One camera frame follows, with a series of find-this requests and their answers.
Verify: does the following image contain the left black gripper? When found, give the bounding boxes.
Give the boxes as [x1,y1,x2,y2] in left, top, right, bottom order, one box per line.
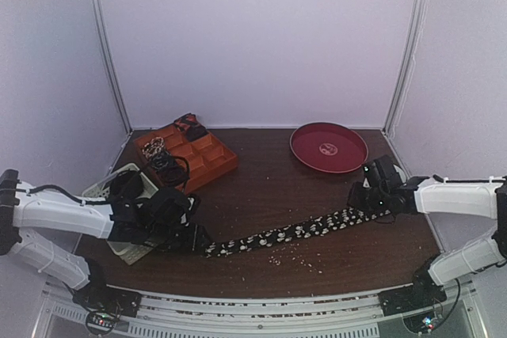
[147,222,212,253]

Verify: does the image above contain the red round plate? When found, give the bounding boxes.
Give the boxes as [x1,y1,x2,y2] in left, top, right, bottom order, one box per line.
[289,122,368,174]

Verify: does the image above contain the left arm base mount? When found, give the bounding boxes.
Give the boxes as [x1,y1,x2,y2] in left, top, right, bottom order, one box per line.
[70,259,142,337]

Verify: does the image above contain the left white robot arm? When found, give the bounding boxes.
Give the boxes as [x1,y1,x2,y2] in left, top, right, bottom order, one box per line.
[1,169,211,310]

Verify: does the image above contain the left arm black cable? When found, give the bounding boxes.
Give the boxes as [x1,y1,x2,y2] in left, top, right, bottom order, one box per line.
[15,155,191,208]

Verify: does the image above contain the small celadon bowl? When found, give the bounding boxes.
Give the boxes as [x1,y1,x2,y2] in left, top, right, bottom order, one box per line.
[394,165,407,183]

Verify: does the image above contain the front aluminium rail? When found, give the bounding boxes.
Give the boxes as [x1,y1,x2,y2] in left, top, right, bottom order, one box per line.
[31,281,488,337]

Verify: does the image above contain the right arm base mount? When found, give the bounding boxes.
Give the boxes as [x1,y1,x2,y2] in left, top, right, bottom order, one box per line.
[378,256,448,335]

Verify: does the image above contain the black tie in basket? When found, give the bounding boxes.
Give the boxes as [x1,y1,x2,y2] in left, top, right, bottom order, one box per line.
[108,170,144,201]

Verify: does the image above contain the left aluminium frame post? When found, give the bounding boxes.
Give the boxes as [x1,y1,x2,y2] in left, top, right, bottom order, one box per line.
[90,0,133,134]

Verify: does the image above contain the dark rolled tie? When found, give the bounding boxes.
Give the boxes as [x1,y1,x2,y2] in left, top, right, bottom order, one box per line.
[158,165,189,187]

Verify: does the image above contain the pale green perforated basket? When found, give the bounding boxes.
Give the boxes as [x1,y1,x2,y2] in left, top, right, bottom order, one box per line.
[82,163,158,265]

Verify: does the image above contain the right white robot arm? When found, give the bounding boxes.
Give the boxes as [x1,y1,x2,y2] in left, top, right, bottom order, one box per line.
[348,155,506,308]

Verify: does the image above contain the aluminium frame post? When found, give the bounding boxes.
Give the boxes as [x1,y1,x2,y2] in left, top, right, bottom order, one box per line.
[383,0,427,139]
[90,0,133,134]

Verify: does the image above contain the black white rolled tie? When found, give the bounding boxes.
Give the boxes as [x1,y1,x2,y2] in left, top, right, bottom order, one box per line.
[149,151,178,171]

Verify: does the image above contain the orange compartment tray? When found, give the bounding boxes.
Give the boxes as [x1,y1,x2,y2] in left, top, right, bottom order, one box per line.
[134,124,238,194]

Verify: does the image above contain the beige patterned rolled tie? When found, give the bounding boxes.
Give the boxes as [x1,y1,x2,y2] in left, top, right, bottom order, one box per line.
[141,137,166,160]

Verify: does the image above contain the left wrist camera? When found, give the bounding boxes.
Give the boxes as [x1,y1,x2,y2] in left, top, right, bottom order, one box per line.
[179,193,201,226]

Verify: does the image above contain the black white floral tie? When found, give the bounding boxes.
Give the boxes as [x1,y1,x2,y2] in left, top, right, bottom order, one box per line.
[203,207,391,258]

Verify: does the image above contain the right aluminium frame post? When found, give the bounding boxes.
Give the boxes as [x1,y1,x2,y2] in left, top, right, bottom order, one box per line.
[383,0,427,139]

